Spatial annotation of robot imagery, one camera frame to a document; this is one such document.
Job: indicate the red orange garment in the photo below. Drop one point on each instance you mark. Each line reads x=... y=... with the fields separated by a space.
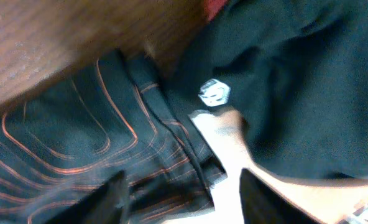
x=212 y=7

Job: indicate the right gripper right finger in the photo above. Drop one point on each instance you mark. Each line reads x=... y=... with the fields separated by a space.
x=261 y=205

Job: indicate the plain black t-shirt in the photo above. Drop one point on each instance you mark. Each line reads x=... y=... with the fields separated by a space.
x=297 y=71

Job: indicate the black patterned cycling jersey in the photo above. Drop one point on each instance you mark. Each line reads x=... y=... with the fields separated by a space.
x=59 y=147

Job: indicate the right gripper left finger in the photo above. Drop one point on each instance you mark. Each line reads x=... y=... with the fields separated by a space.
x=109 y=204

